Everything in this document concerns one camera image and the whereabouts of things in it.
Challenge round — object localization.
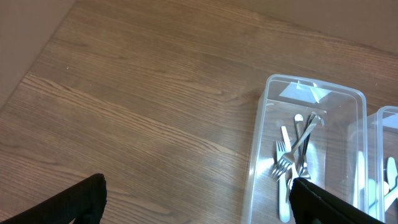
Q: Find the left clear plastic container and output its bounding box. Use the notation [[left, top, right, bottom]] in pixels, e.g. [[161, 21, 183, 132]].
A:
[[241, 75, 368, 223]]

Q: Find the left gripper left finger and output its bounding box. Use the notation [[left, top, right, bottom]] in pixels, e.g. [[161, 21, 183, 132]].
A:
[[1, 173, 107, 224]]

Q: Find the dark-handled metal fork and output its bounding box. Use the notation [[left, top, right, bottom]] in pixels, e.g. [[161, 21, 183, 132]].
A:
[[297, 113, 317, 177]]

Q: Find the clear plastic container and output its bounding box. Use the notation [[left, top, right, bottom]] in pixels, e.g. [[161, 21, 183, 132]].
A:
[[368, 106, 397, 223], [241, 75, 368, 223]]

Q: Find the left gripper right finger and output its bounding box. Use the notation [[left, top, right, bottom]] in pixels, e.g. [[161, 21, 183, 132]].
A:
[[289, 177, 383, 224]]

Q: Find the right clear plastic container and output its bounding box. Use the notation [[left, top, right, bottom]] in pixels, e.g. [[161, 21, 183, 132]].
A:
[[368, 106, 397, 223]]

